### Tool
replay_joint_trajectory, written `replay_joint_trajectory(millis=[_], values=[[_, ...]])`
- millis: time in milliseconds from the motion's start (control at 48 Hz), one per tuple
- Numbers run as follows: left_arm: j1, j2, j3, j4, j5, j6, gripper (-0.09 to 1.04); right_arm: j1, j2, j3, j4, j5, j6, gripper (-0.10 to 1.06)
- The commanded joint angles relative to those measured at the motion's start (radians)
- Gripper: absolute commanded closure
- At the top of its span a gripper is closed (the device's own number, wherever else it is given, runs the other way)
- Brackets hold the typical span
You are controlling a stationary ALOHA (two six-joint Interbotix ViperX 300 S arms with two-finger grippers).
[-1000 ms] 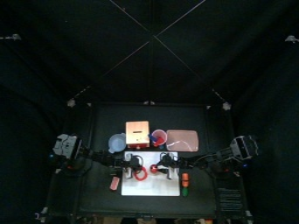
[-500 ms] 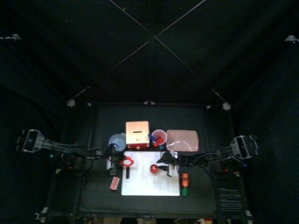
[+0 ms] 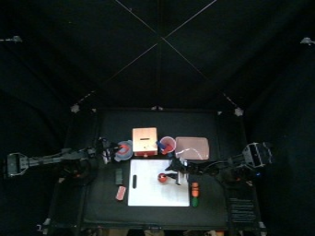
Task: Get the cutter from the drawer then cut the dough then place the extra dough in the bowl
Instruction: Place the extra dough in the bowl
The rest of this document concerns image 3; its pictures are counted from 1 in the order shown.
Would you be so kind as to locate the grey frame clamp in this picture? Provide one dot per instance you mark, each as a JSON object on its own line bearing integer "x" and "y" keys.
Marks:
{"x": 239, "y": 111}
{"x": 307, "y": 40}
{"x": 15, "y": 39}
{"x": 75, "y": 108}

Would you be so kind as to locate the printed label sticker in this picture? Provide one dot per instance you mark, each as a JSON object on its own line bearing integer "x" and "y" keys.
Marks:
{"x": 242, "y": 212}

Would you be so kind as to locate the blue toy piece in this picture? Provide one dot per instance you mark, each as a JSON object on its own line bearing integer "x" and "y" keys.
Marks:
{"x": 161, "y": 143}

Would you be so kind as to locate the green toy piece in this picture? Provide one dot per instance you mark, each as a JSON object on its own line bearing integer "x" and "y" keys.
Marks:
{"x": 194, "y": 202}

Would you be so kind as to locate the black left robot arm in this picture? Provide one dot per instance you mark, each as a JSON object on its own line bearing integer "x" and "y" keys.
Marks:
{"x": 50, "y": 159}

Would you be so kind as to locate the light blue plastic bowl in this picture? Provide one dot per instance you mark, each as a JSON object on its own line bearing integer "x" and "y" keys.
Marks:
{"x": 129, "y": 156}

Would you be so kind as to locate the red and white block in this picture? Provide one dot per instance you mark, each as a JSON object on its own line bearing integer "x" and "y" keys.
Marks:
{"x": 120, "y": 193}

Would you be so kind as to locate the white plastic cutting board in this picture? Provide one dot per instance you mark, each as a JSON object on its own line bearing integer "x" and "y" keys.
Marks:
{"x": 151, "y": 193}

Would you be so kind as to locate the wooden box with slot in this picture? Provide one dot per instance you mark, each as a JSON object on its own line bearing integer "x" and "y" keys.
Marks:
{"x": 145, "y": 138}

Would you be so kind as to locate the red dough disc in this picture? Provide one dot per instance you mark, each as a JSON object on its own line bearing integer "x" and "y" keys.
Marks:
{"x": 162, "y": 177}

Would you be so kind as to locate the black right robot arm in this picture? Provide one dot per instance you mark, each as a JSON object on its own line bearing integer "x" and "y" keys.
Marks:
{"x": 230, "y": 162}

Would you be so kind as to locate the small orange toy piece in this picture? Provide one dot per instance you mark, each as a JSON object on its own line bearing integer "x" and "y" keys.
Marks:
{"x": 195, "y": 185}

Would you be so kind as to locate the red drawer with wooden knob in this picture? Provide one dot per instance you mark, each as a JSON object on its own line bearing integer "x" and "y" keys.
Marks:
{"x": 146, "y": 154}

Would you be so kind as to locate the dark rectangular block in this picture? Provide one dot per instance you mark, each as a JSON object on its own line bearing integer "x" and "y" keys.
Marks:
{"x": 119, "y": 176}

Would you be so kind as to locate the pink square tray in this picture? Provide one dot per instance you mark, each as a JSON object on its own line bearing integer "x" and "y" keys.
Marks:
{"x": 197, "y": 143}

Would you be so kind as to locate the red toy piece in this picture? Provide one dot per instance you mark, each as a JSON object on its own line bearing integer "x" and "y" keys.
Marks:
{"x": 167, "y": 150}

